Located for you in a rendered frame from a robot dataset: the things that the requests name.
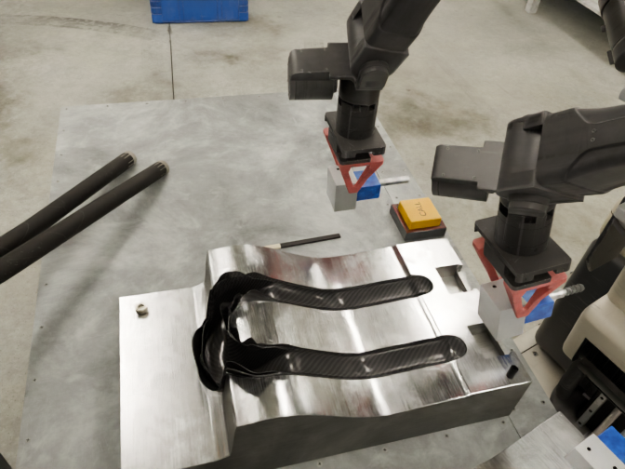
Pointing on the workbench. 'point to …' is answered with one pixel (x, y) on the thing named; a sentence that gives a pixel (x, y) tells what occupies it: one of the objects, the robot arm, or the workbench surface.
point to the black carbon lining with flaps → (219, 338)
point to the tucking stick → (304, 241)
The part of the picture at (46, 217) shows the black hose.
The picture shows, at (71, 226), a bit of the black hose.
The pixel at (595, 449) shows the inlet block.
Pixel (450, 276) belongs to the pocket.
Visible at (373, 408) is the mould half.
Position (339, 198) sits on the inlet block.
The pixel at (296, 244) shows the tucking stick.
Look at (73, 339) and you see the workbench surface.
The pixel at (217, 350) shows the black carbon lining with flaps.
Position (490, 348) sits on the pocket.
